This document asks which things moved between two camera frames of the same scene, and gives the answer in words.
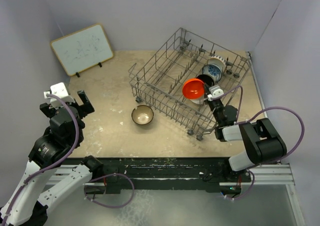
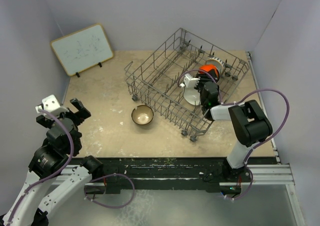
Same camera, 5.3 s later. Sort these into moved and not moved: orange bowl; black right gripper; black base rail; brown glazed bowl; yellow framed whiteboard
Moved: orange bowl; black right gripper
Not moved: yellow framed whiteboard; brown glazed bowl; black base rail
